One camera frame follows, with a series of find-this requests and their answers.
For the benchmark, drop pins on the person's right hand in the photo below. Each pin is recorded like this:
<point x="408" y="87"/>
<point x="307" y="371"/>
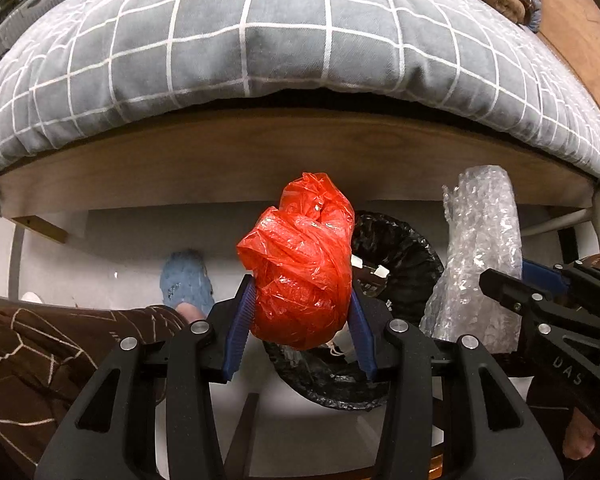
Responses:
<point x="580" y="437"/>

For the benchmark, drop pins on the wooden headboard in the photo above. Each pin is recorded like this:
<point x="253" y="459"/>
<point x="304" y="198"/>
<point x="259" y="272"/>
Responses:
<point x="580" y="25"/>

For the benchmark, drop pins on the wooden bed frame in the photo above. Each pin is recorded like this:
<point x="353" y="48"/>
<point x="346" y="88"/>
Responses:
<point x="180" y="160"/>

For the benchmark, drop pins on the small wooden bracket block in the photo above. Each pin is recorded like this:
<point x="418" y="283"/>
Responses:
<point x="40" y="229"/>

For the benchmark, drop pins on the white bed leg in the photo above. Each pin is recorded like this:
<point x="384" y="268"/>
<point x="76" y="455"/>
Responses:
<point x="16" y="265"/>

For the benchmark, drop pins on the grey slatted storage basket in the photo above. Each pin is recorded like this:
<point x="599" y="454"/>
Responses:
<point x="25" y="15"/>

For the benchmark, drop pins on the red plastic bag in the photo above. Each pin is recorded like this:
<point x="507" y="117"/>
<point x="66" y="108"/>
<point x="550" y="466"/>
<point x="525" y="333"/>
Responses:
<point x="295" y="270"/>

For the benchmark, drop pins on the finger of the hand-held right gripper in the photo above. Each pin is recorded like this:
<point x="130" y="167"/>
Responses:
<point x="510" y="292"/>
<point x="545" y="277"/>

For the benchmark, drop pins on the round bin with black bag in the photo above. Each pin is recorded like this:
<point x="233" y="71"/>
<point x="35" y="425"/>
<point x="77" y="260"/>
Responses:
<point x="405" y="260"/>

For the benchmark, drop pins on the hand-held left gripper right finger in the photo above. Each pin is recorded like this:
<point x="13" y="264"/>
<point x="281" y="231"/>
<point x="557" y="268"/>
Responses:
<point x="362" y="335"/>

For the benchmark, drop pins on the person's left leg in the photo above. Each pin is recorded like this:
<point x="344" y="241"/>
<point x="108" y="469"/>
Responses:
<point x="40" y="360"/>

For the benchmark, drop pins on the blue foam slipper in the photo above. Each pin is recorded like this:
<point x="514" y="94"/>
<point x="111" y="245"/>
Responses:
<point x="185" y="280"/>

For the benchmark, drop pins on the white metal tube frame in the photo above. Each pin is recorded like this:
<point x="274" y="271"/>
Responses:
<point x="555" y="222"/>

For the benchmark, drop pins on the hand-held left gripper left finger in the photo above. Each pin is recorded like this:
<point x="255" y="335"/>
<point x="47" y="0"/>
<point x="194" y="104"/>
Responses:
<point x="240" y="330"/>

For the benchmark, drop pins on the clear bubble wrap roll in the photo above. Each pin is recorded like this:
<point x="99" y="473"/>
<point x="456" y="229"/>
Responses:
<point x="480" y="240"/>

